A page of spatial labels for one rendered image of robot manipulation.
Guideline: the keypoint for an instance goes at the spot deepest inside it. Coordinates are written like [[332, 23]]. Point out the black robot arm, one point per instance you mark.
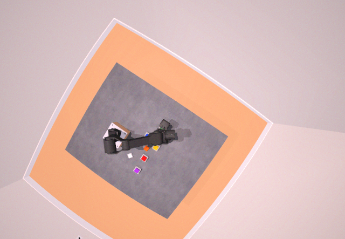
[[158, 137]]

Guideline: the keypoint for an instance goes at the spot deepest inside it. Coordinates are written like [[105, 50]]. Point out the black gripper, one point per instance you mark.
[[164, 125]]

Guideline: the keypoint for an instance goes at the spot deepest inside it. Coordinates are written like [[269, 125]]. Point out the red button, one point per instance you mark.
[[144, 157]]

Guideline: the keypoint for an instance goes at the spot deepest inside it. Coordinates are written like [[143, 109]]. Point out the yellow button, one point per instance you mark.
[[156, 147]]

